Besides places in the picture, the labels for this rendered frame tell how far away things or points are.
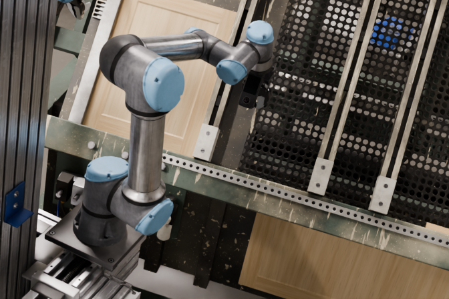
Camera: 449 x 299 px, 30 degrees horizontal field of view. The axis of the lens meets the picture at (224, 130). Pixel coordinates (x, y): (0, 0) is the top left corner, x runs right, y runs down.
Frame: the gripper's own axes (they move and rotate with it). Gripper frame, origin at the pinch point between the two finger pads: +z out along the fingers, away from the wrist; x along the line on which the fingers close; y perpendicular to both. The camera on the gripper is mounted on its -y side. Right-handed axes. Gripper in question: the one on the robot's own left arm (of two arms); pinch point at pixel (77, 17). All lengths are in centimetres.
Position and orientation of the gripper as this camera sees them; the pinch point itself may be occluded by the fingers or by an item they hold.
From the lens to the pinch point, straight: 285.4
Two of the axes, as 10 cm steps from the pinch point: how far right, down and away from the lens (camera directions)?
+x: -7.9, -5.0, 3.5
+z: 0.4, 5.3, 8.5
